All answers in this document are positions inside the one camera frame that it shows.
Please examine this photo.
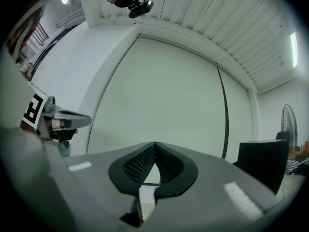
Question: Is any striped black white cloth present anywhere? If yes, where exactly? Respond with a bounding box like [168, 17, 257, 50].
[285, 156, 309, 176]

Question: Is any large white wall panel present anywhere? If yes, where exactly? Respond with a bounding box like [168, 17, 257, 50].
[86, 33, 250, 160]

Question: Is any tall black cabinet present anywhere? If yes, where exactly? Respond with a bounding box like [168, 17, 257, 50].
[232, 140, 290, 196]

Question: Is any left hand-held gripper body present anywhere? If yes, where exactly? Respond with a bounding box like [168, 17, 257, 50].
[0, 54, 58, 144]

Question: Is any long ceiling tube light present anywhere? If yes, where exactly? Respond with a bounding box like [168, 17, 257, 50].
[290, 31, 298, 69]

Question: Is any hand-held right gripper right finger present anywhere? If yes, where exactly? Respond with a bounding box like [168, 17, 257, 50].
[144, 141, 278, 230]

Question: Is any black standing fan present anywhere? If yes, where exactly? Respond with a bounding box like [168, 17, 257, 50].
[276, 103, 298, 160]

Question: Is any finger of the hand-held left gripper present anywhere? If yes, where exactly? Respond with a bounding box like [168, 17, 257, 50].
[44, 109, 92, 130]

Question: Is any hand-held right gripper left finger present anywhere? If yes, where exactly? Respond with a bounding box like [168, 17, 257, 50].
[63, 141, 156, 228]

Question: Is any black head camera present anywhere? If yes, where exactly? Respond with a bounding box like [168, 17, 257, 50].
[127, 0, 155, 19]

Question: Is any person's left hand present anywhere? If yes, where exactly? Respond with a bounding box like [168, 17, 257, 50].
[47, 119, 79, 144]

